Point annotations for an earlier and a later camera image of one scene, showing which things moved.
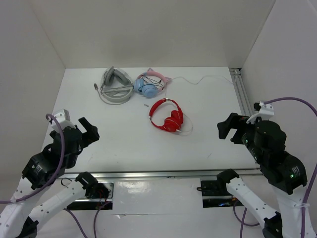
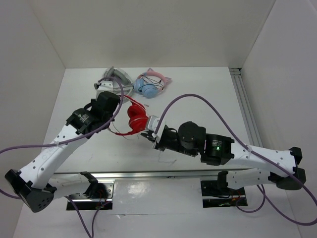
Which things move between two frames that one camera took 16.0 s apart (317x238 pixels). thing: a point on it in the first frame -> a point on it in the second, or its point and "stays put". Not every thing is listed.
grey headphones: (116, 85) stays put
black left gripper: (92, 134) -> (93, 100)
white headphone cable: (195, 84) -> (119, 132)
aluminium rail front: (161, 174) stays put
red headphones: (172, 123) -> (138, 120)
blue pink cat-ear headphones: (150, 83) stays put
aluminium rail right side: (239, 86) stays put
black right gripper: (235, 118) -> (158, 145)
